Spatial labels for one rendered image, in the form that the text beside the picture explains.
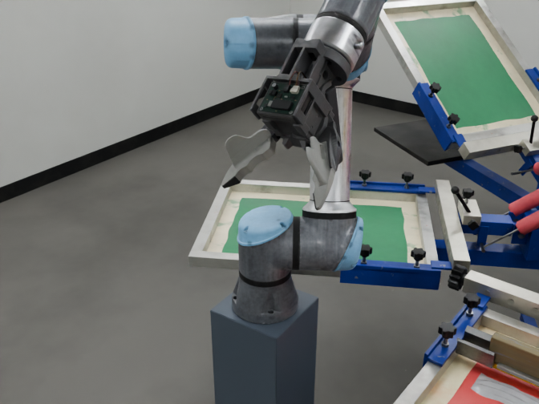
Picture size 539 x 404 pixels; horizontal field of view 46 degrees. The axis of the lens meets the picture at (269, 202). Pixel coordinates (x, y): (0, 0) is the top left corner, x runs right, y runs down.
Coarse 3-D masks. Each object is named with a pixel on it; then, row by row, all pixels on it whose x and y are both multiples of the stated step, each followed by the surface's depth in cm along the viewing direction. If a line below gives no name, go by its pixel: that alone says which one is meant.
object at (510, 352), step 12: (492, 336) 157; (504, 336) 157; (492, 348) 158; (504, 348) 156; (516, 348) 154; (528, 348) 153; (504, 360) 157; (516, 360) 155; (528, 360) 153; (528, 372) 154
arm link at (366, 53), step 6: (300, 18) 94; (306, 18) 94; (312, 18) 94; (300, 24) 93; (306, 24) 93; (300, 30) 92; (306, 30) 92; (300, 36) 92; (366, 42) 90; (366, 48) 91; (360, 54) 92; (366, 54) 93; (360, 60) 94; (366, 60) 96; (360, 66) 96; (354, 72) 96; (360, 72) 98; (348, 78) 98; (354, 78) 99
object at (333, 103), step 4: (328, 88) 83; (332, 88) 83; (328, 92) 82; (332, 92) 82; (328, 96) 82; (332, 96) 83; (336, 96) 83; (328, 100) 82; (332, 100) 83; (336, 100) 84; (332, 104) 83; (336, 104) 84; (336, 108) 84; (336, 112) 84; (336, 116) 85; (336, 120) 85; (336, 124) 85; (336, 128) 85; (340, 136) 87; (340, 156) 88; (308, 160) 90; (340, 160) 88
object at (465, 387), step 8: (472, 368) 162; (480, 368) 162; (488, 368) 162; (472, 376) 160; (488, 376) 160; (496, 376) 160; (504, 376) 160; (512, 376) 160; (464, 384) 157; (472, 384) 157; (512, 384) 157; (520, 384) 157; (528, 384) 157; (456, 392) 155; (464, 392) 155; (472, 392) 155; (528, 392) 155; (536, 392) 155; (456, 400) 152; (464, 400) 152; (472, 400) 152; (480, 400) 152; (488, 400) 152
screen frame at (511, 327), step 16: (480, 320) 176; (496, 320) 174; (512, 320) 174; (512, 336) 173; (528, 336) 170; (432, 368) 157; (416, 384) 152; (432, 384) 155; (400, 400) 148; (416, 400) 148
